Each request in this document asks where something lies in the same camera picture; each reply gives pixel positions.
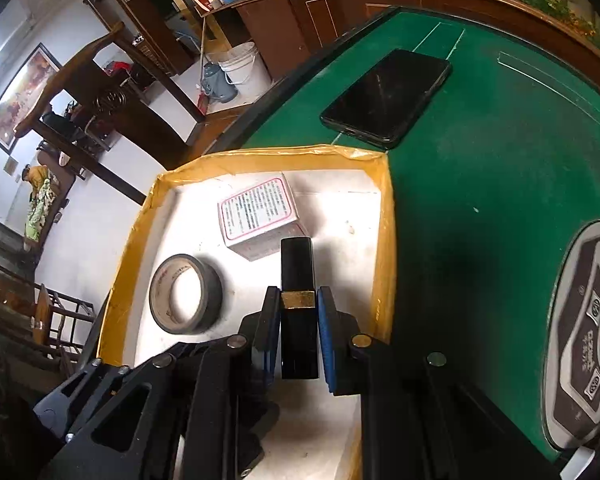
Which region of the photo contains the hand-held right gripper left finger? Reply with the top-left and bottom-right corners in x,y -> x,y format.
32,285 -> 282,480

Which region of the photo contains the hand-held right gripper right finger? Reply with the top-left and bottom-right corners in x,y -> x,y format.
317,285 -> 567,480

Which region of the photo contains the black case with gold band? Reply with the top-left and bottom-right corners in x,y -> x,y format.
280,237 -> 320,380

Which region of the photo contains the white tray with yellow edge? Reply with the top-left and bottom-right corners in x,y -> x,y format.
97,144 -> 398,480

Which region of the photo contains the grey tape roll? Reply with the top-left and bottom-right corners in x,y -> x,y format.
148,254 -> 224,335

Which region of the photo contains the small grey carton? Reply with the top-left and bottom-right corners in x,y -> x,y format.
217,172 -> 309,262

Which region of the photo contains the slatted wooden chair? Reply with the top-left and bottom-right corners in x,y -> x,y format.
0,252 -> 98,376

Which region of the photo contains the red broom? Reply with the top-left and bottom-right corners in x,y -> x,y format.
196,10 -> 212,117

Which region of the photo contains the round table control panel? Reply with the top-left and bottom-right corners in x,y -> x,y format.
542,220 -> 600,453

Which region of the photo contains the white plastic bucket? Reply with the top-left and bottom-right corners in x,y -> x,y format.
219,41 -> 272,92

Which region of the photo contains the curved wooden cabinet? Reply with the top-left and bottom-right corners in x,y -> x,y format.
195,0 -> 600,81

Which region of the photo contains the dark wooden chair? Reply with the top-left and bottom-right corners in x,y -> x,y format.
12,22 -> 208,206

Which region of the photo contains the framed painting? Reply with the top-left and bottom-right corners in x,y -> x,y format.
0,42 -> 63,153

